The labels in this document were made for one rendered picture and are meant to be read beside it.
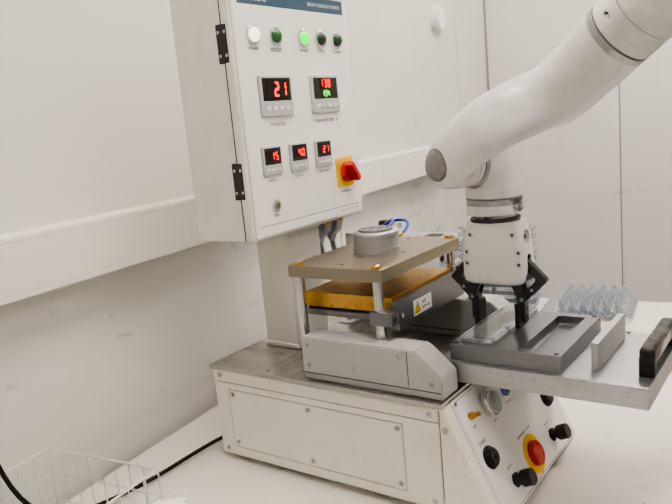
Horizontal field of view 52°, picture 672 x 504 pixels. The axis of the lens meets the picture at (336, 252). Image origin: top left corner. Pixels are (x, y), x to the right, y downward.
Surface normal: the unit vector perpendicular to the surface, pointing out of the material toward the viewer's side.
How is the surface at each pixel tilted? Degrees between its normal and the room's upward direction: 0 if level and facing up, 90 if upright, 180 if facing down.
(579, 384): 90
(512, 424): 65
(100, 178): 90
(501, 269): 96
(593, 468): 0
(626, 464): 0
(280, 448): 90
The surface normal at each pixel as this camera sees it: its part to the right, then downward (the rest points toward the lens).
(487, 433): 0.70, -0.39
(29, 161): 0.88, 0.00
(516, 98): -0.28, -0.21
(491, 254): -0.54, 0.24
